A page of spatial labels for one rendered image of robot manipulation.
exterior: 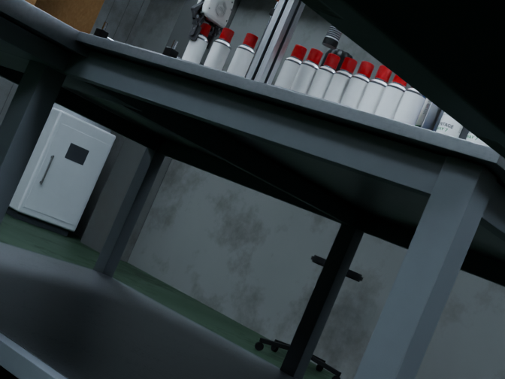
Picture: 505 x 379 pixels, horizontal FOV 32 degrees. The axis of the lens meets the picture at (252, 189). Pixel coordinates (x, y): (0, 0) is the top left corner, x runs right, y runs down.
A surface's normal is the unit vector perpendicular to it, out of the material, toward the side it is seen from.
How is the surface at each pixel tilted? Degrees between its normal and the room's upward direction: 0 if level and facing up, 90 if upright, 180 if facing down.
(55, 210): 90
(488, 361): 90
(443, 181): 90
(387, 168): 90
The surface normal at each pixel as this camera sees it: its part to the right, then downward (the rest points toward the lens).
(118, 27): 0.67, 0.25
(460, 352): -0.63, -0.31
